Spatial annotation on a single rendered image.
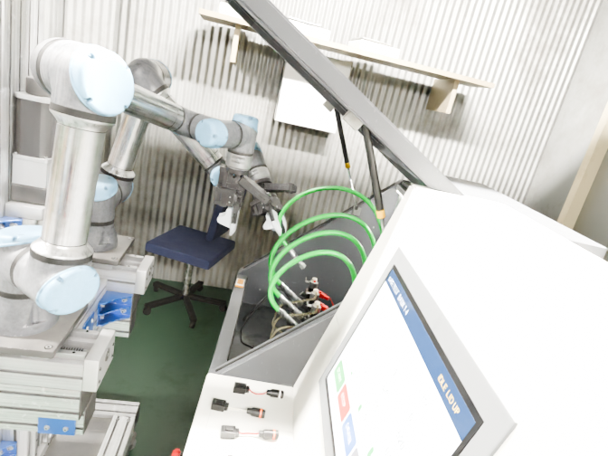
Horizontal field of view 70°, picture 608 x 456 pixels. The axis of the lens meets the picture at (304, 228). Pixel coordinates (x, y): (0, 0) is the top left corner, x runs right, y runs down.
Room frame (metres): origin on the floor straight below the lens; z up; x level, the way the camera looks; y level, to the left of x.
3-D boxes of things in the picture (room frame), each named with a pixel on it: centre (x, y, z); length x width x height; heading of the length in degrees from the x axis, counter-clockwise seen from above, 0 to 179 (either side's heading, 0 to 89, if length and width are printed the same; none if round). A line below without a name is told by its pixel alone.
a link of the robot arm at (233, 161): (1.26, 0.23, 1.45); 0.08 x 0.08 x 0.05
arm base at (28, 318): (0.87, 0.60, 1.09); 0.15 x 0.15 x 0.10
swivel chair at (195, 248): (2.83, 0.72, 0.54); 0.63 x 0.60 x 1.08; 101
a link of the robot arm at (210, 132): (1.18, 0.30, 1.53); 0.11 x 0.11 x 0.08; 61
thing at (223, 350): (1.27, 0.17, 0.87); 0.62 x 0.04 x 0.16; 5
